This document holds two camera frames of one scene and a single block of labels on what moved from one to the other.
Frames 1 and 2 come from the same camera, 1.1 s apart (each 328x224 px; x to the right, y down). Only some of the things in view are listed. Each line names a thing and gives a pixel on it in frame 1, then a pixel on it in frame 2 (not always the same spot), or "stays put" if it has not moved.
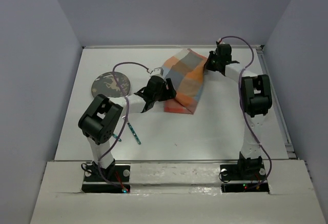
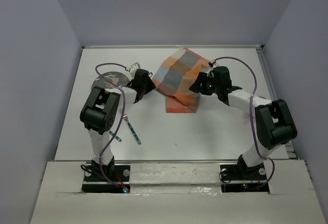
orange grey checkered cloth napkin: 185,71 stays put
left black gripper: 168,94 -> 150,86
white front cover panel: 176,192 stays put
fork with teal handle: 136,137 stays put
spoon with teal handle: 116,136 stays put
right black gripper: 207,65 -> 202,78
